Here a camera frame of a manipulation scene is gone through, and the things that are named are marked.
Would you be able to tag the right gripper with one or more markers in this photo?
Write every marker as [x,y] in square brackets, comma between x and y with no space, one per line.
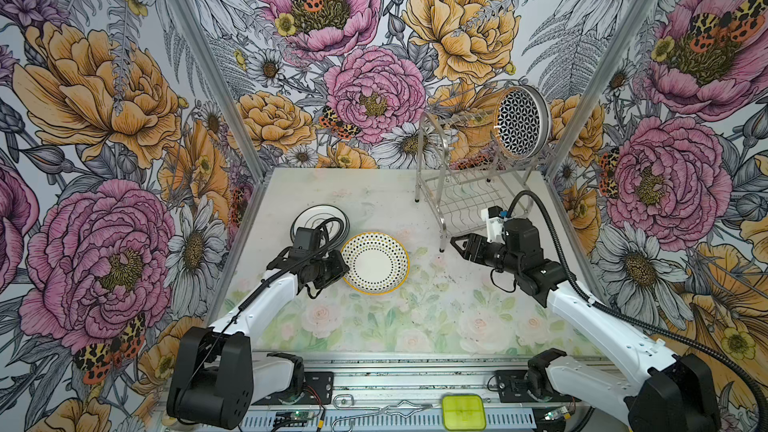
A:
[468,252]

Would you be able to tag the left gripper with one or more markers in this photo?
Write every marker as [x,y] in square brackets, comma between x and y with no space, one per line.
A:
[339,269]

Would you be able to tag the yellow patterned plate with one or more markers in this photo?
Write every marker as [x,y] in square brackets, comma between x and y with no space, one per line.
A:
[378,263]

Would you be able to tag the metal wire dish rack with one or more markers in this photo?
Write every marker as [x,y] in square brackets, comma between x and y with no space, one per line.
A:
[463,170]

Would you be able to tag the black geometric pattern plate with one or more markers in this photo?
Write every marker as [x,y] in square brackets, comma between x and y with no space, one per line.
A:
[516,124]

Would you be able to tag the large dark rimmed plate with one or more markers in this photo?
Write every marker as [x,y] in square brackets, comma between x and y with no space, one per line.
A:
[545,121]

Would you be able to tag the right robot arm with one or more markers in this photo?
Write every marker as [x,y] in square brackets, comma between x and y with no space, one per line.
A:
[655,388]

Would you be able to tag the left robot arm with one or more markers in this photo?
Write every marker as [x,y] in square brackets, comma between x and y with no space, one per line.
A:
[216,378]

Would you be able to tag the small circuit board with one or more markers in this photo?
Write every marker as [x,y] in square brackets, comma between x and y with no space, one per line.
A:
[294,419]

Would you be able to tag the green square button box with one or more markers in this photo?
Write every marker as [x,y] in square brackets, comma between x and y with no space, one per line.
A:
[463,413]

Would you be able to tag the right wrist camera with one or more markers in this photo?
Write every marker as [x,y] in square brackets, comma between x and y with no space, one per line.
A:
[494,218]

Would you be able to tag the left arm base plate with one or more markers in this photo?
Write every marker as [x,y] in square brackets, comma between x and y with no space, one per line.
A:
[318,387]

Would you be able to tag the metal wire hook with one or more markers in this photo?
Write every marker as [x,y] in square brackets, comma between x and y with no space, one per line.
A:
[347,416]

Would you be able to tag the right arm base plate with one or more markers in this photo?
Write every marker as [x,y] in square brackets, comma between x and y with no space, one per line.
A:
[512,386]

